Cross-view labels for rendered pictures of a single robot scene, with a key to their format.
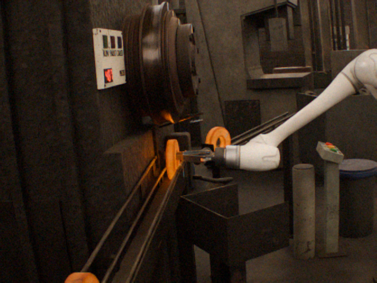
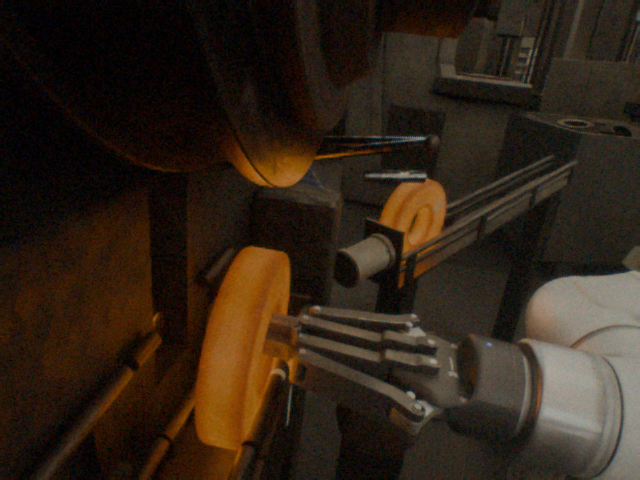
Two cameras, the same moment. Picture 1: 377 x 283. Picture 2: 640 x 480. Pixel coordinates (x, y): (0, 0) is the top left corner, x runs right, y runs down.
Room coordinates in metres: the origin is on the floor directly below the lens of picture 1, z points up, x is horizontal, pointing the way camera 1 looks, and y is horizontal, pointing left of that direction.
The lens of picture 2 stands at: (1.51, 0.03, 0.96)
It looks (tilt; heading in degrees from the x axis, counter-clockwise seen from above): 22 degrees down; 359
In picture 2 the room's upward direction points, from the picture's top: 6 degrees clockwise
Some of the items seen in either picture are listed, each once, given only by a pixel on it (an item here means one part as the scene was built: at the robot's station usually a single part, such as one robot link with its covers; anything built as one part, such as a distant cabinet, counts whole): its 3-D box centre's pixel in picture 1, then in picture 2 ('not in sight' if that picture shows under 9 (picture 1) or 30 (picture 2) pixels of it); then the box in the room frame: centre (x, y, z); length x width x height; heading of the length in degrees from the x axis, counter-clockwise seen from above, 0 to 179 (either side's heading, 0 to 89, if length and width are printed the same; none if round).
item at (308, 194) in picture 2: (179, 160); (290, 277); (2.06, 0.05, 0.68); 0.11 x 0.08 x 0.24; 82
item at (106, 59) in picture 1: (110, 58); not in sight; (1.50, 0.22, 1.15); 0.26 x 0.02 x 0.18; 172
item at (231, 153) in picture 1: (231, 156); (544, 402); (1.79, -0.16, 0.73); 0.09 x 0.06 x 0.09; 172
